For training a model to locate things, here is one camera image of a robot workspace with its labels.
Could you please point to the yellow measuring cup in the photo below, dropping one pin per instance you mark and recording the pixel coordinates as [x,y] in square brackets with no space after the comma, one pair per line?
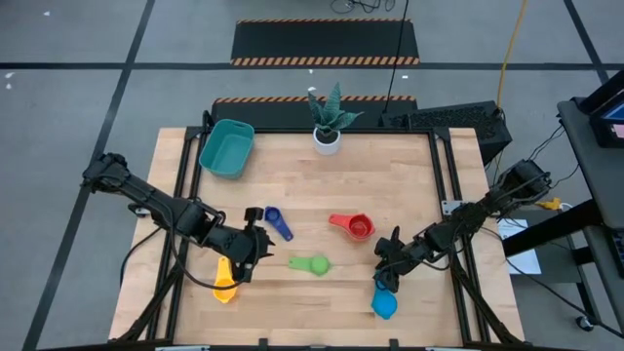
[224,287]

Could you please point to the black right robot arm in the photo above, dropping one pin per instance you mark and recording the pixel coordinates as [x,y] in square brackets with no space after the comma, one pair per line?
[487,207]

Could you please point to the snake plant in white pot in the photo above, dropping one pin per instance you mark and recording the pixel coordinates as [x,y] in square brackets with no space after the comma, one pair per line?
[326,146]

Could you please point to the dark blue measuring cup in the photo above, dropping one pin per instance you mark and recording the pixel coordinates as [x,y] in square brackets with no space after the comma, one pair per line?
[283,229]

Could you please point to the red measuring cup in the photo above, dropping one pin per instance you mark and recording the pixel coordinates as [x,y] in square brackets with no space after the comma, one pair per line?
[341,220]

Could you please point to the dark grey equipment cart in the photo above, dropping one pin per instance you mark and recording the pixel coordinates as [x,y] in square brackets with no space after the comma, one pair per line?
[585,146]

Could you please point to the green measuring cup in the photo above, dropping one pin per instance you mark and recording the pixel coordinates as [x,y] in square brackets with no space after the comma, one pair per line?
[319,265]

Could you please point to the white paper sheet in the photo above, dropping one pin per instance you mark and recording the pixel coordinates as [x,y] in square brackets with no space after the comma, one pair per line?
[526,253]

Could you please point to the black computer case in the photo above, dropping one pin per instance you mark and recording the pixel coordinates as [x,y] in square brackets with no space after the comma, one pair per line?
[453,124]

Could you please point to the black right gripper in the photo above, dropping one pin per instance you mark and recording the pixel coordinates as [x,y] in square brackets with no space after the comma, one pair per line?
[409,251]

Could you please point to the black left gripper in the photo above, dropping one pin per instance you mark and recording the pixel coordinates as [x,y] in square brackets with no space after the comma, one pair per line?
[234,244]

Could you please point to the light blue measuring cup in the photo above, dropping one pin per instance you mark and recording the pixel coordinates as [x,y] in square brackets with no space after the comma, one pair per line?
[385,306]

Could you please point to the yellow power plug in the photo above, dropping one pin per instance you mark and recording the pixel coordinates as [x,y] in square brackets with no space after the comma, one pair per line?
[550,204]

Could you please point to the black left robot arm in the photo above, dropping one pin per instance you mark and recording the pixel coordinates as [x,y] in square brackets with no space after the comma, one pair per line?
[146,197]

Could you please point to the black hazard-striped floor mat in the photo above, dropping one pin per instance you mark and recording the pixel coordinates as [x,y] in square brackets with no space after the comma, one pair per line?
[322,41]
[273,114]

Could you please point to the black monitor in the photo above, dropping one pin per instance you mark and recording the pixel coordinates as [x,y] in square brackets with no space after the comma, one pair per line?
[609,127]

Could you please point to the teal plastic basket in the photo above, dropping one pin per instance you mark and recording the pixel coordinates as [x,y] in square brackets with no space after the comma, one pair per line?
[226,151]

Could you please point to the black aluminium table frame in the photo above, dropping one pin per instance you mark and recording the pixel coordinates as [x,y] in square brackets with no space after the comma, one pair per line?
[186,166]

